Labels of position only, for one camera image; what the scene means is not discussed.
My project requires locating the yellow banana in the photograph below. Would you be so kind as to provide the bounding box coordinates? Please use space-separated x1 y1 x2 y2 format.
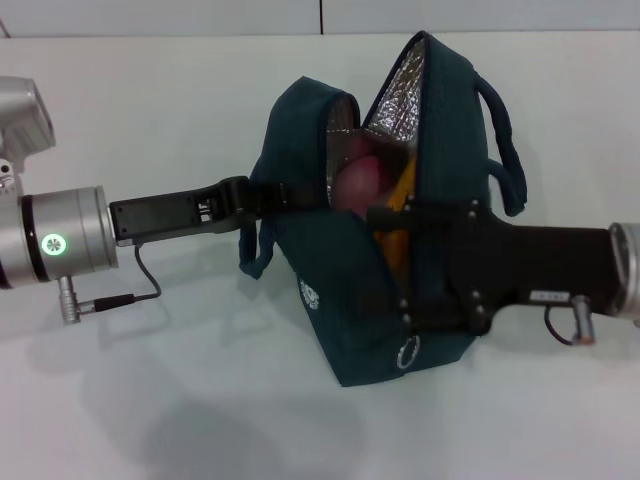
371 154 420 284

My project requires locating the pink toy peach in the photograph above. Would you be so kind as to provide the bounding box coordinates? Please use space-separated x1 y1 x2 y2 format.
332 138 397 217

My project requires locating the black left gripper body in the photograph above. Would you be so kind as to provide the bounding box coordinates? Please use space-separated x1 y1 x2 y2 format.
108 178 236 250

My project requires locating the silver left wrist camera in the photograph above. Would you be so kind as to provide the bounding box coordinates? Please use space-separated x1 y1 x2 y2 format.
0 75 57 197

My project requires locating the right gripper cable with connector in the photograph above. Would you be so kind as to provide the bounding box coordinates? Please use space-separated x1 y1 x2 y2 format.
543 294 599 347

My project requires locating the dark teal insulated lunch bag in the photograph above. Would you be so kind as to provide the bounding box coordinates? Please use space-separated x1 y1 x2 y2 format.
237 30 530 389

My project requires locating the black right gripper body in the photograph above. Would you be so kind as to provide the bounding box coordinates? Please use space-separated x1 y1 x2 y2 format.
443 198 626 337

